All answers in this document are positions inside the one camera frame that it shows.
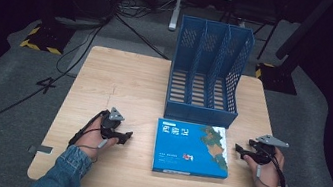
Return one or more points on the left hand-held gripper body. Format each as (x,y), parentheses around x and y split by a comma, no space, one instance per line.
(109,124)

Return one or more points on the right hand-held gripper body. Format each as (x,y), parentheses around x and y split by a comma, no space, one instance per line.
(262,154)

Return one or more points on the blue book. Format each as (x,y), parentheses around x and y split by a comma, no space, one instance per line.
(179,149)

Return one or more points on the blue plastic file rack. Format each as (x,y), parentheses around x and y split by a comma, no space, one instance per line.
(200,114)

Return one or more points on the person's left hand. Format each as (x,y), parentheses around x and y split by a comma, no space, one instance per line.
(91,140)

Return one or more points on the person's right hand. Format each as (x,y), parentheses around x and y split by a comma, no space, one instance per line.
(269,179)

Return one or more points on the black yellow striped stand base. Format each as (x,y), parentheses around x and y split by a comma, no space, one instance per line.
(276,79)
(45,39)

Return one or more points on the black slanted pole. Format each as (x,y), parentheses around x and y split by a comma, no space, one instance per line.
(303,27)

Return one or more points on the black chair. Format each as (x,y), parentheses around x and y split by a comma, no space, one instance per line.
(251,11)

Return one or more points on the grey metal table bracket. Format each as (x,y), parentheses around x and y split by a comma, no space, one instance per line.
(42,149)

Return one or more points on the white desk frame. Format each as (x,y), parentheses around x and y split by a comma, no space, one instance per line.
(176,10)

